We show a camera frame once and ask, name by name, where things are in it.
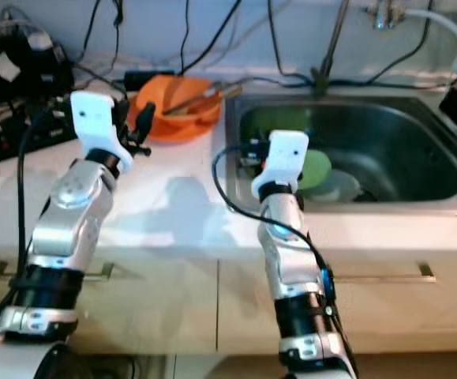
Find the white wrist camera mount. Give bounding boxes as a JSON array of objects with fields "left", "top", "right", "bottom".
[
  {"left": 69, "top": 90, "right": 128, "bottom": 170},
  {"left": 251, "top": 130, "right": 309, "bottom": 199}
]

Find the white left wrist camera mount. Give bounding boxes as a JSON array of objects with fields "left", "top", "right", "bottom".
[{"left": 69, "top": 90, "right": 128, "bottom": 170}]

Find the black power strip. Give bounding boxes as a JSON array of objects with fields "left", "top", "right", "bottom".
[{"left": 0, "top": 117, "right": 81, "bottom": 169}]

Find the slim metal utensil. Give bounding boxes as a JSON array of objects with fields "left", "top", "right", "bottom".
[{"left": 181, "top": 84, "right": 242, "bottom": 116}]

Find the silver metal fork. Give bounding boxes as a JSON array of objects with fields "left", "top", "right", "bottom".
[{"left": 165, "top": 88, "right": 221, "bottom": 116}]

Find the metal drawer handle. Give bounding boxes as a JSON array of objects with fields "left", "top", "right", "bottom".
[
  {"left": 334, "top": 262, "right": 436, "bottom": 284},
  {"left": 0, "top": 260, "right": 104, "bottom": 282}
]

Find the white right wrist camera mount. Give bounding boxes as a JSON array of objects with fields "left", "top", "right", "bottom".
[{"left": 251, "top": 130, "right": 309, "bottom": 199}]

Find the cream cabinet drawer front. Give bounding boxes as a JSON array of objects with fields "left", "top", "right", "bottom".
[
  {"left": 214, "top": 254, "right": 457, "bottom": 358},
  {"left": 0, "top": 251, "right": 221, "bottom": 358}
]

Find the black power adapter brick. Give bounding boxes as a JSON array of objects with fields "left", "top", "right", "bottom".
[{"left": 123, "top": 69, "right": 167, "bottom": 92}]

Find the metal wall tap valve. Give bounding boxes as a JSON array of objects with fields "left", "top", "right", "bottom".
[{"left": 369, "top": 0, "right": 418, "bottom": 32}]

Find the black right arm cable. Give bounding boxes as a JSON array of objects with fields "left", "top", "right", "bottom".
[{"left": 211, "top": 144, "right": 339, "bottom": 317}]

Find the stainless steel sink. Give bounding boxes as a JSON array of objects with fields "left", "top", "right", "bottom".
[{"left": 224, "top": 92, "right": 457, "bottom": 212}]

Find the orange plastic bowl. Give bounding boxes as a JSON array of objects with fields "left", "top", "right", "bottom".
[{"left": 138, "top": 75, "right": 223, "bottom": 132}]

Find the orange plastic plate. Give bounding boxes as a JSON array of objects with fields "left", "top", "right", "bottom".
[{"left": 151, "top": 118, "right": 217, "bottom": 144}]

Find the metal faucet pipe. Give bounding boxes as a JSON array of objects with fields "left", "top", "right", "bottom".
[{"left": 310, "top": 0, "right": 352, "bottom": 88}]

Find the black bulky charger device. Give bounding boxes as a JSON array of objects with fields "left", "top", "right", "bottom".
[{"left": 0, "top": 27, "right": 81, "bottom": 104}]

